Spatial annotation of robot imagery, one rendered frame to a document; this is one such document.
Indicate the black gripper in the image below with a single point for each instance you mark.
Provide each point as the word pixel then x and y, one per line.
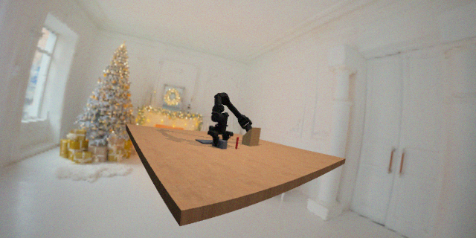
pixel 221 130

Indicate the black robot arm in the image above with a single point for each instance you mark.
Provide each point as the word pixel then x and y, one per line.
pixel 217 116

